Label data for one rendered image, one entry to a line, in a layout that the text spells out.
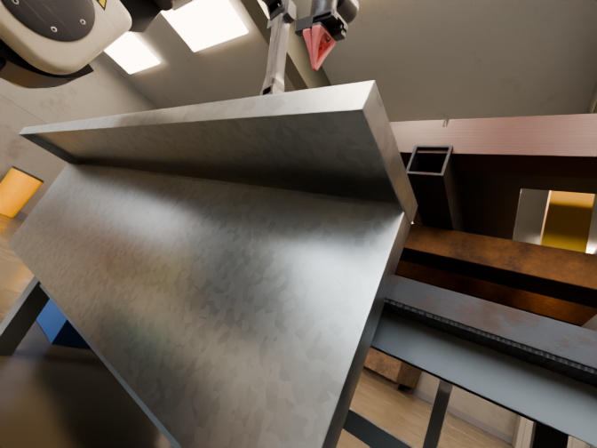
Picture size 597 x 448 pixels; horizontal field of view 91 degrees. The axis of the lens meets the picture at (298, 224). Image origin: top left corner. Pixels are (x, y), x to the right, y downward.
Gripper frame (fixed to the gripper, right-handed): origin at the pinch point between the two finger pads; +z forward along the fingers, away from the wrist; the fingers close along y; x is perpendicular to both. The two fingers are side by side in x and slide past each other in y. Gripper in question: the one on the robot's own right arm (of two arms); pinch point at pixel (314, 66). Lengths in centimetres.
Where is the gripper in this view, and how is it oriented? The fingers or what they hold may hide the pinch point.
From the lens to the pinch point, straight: 74.2
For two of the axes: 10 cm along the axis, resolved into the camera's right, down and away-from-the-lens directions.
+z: -1.5, 9.9, 0.7
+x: -6.1, -0.4, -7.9
